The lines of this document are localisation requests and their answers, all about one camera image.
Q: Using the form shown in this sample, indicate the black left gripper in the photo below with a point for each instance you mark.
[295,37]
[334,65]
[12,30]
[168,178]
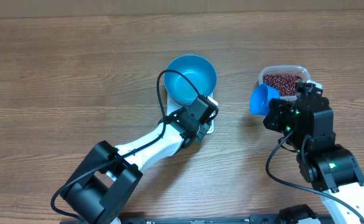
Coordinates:
[202,132]

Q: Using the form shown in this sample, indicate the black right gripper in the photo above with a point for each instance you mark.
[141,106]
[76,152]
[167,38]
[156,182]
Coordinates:
[279,111]

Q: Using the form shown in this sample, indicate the blue plastic measuring scoop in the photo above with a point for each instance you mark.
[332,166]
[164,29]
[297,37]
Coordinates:
[262,95]

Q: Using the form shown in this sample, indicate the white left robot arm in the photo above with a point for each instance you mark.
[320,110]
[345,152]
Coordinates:
[101,185]

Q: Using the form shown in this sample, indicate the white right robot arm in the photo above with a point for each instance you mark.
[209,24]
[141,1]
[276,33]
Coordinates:
[333,171]

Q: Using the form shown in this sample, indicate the white digital kitchen scale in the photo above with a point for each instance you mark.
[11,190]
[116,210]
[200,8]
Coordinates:
[172,105]

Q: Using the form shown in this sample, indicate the teal metal bowl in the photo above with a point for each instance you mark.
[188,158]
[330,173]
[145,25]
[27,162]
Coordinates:
[198,70]

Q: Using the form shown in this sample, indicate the red adzuki beans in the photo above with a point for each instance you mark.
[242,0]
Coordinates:
[284,83]

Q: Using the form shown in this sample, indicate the clear plastic container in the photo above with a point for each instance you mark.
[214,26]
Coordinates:
[290,69]

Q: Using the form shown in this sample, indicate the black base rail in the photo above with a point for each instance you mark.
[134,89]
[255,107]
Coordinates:
[295,214]

